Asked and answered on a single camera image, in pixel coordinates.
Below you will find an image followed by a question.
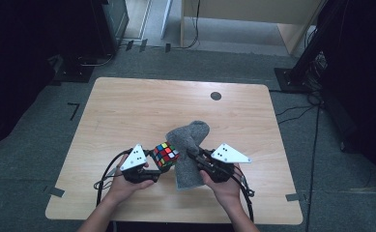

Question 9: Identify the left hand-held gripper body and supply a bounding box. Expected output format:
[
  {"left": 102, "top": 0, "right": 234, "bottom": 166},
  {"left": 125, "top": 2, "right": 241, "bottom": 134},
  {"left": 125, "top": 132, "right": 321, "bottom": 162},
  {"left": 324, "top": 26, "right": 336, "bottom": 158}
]
[{"left": 120, "top": 143, "right": 160, "bottom": 185}]

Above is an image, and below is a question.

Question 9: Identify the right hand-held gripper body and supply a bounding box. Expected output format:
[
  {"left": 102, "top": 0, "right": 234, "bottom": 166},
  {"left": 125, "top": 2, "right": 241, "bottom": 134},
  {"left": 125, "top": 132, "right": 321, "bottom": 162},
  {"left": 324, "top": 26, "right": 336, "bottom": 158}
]
[{"left": 203, "top": 143, "right": 252, "bottom": 184}]

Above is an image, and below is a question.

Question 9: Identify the multicoloured puzzle cube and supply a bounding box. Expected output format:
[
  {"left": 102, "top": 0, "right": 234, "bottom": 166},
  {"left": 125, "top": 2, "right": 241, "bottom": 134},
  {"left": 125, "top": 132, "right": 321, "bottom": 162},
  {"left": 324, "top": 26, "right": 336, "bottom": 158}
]
[{"left": 151, "top": 141, "right": 181, "bottom": 169}]

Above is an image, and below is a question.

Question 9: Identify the grey cloth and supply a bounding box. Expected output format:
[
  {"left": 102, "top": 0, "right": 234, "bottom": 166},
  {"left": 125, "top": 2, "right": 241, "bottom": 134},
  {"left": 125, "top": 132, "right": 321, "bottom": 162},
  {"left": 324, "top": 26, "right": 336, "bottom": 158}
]
[{"left": 165, "top": 120, "right": 211, "bottom": 191}]

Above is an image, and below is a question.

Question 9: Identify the person's left hand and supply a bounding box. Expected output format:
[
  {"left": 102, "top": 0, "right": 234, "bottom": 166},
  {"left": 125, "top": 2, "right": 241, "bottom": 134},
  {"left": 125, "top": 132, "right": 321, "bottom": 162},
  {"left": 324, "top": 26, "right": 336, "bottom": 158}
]
[{"left": 106, "top": 154, "right": 156, "bottom": 205}]

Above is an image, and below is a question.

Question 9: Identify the person's right hand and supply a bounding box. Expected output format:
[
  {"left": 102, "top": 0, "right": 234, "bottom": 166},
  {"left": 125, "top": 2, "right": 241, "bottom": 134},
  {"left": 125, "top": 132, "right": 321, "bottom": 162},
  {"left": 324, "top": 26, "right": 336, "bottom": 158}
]
[{"left": 199, "top": 163, "right": 243, "bottom": 209}]

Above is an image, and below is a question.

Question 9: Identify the black corner tape mark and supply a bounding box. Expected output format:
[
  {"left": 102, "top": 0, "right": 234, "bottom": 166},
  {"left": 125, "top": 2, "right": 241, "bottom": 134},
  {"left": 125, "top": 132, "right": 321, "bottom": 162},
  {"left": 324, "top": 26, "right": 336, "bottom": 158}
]
[{"left": 67, "top": 101, "right": 80, "bottom": 122}]

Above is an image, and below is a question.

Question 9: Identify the black metal stand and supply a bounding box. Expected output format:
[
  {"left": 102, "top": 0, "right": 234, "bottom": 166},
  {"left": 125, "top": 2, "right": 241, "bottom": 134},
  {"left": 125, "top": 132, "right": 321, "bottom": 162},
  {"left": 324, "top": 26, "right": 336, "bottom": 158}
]
[{"left": 274, "top": 0, "right": 348, "bottom": 95}]

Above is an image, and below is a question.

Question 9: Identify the black cabinet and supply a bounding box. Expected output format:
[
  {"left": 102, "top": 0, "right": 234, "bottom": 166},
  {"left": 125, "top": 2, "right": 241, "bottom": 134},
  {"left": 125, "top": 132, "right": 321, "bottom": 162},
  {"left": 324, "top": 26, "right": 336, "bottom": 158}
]
[{"left": 90, "top": 0, "right": 130, "bottom": 57}]

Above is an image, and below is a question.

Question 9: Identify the light wooden cabinet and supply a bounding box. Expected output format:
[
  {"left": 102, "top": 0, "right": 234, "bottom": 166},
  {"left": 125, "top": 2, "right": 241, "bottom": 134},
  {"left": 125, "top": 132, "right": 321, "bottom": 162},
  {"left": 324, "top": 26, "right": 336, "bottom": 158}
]
[{"left": 180, "top": 0, "right": 326, "bottom": 55}]

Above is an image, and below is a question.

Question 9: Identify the dark curtain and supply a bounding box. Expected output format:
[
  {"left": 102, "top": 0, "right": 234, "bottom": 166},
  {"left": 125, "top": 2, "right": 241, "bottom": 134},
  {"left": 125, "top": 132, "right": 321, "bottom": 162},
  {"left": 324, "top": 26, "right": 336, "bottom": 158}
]
[
  {"left": 317, "top": 0, "right": 376, "bottom": 188},
  {"left": 0, "top": 0, "right": 97, "bottom": 153}
]

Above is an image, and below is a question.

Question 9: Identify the left hand-held gripper cable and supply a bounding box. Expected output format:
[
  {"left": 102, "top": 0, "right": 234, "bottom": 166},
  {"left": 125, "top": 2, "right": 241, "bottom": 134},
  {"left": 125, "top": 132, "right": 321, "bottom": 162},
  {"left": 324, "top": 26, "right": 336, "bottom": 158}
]
[{"left": 93, "top": 149, "right": 133, "bottom": 207}]

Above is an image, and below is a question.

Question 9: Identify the hand-held gripper cable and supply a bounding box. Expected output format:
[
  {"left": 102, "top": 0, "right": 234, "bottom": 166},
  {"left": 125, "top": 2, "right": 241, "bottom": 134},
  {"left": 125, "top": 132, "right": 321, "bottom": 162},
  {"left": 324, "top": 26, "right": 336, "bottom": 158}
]
[
  {"left": 230, "top": 167, "right": 256, "bottom": 223},
  {"left": 93, "top": 149, "right": 133, "bottom": 207}
]

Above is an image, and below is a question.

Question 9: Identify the right hand-held gripper cable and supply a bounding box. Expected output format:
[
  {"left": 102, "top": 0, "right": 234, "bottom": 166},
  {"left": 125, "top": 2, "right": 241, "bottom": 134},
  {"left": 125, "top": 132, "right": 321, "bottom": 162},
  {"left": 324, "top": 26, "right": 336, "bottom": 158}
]
[{"left": 230, "top": 167, "right": 256, "bottom": 223}]

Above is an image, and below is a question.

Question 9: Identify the long black floor cable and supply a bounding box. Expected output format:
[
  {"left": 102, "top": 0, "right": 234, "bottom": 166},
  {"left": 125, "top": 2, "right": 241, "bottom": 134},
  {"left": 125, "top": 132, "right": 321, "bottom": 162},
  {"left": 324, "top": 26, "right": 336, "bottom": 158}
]
[{"left": 304, "top": 102, "right": 321, "bottom": 232}]

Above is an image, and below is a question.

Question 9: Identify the black floor base plate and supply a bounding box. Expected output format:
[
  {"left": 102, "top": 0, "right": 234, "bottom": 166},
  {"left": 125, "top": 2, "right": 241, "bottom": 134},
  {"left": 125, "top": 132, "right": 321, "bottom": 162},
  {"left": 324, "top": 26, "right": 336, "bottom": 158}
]
[{"left": 51, "top": 54, "right": 96, "bottom": 84}]

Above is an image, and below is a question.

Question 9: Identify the black hanging cable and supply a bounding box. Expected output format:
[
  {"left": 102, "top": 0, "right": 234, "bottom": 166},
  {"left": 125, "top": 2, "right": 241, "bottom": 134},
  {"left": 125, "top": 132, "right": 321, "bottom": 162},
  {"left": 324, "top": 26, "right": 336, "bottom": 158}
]
[{"left": 172, "top": 0, "right": 201, "bottom": 50}]

